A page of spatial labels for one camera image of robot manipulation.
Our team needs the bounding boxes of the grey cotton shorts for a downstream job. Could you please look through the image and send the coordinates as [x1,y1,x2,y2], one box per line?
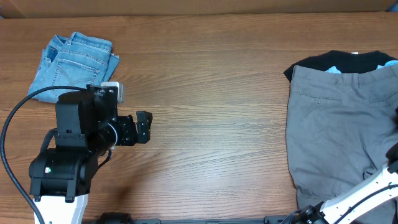
[286,65,397,223]

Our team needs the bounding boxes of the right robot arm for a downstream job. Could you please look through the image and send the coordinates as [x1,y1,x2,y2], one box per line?
[286,105,397,223]

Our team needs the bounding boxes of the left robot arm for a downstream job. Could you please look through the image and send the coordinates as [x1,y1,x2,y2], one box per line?
[29,87,153,223]

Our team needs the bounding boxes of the folded blue denim jeans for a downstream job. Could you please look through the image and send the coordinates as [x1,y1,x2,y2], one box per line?
[28,32,119,94]

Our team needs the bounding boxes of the light blue shirt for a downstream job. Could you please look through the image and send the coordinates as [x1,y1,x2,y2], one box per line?
[326,60,398,74]

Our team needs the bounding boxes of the black t-shirt underneath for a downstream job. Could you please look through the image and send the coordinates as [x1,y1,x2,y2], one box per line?
[284,50,397,81]

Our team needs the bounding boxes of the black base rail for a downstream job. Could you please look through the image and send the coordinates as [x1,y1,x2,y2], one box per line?
[82,213,294,224]

